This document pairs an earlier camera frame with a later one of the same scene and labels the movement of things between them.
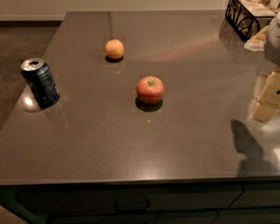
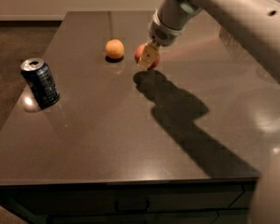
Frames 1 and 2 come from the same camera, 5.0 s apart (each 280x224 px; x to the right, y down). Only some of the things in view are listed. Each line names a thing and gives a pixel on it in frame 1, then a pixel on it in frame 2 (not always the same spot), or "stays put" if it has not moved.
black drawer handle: (132, 210) stays put
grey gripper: (278, 44) to (163, 33)
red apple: (149, 90) to (137, 56)
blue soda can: (41, 80) stays put
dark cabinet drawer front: (127, 201) stays put
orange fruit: (114, 49) stays put
